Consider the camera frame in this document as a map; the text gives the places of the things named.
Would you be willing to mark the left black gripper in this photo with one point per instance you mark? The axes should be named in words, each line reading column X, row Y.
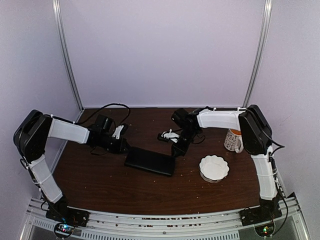
column 119, row 149

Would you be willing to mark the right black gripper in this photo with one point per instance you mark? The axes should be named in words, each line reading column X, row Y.
column 182, row 149

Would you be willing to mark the black zippered tool case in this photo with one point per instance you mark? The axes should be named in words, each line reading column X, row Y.
column 150, row 161

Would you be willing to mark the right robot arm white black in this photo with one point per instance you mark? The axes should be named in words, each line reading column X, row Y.
column 255, row 131

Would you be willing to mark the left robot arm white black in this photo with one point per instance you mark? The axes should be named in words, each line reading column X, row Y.
column 38, row 130

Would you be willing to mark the white scalloped bowl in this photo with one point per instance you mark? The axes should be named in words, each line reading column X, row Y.
column 213, row 168

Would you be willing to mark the floral white mug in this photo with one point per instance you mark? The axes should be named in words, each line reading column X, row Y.
column 233, row 141

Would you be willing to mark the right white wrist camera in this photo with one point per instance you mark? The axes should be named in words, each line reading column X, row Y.
column 167, row 136

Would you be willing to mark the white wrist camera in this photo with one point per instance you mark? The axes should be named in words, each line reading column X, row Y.
column 167, row 136
column 120, row 130

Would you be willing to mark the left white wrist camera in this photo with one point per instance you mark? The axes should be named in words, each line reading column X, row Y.
column 120, row 130

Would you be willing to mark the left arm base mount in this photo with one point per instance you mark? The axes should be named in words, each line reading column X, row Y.
column 66, row 225

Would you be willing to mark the front aluminium rail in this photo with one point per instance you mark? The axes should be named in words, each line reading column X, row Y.
column 224, row 225

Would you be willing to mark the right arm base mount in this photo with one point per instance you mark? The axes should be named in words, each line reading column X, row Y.
column 262, row 221

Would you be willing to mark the left aluminium frame post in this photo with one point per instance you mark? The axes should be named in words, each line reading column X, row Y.
column 65, row 53

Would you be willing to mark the aluminium frame post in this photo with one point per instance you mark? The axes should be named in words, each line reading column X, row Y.
column 264, row 30
column 65, row 53

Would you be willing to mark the right aluminium frame post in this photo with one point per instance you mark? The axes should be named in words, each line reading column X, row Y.
column 264, row 30

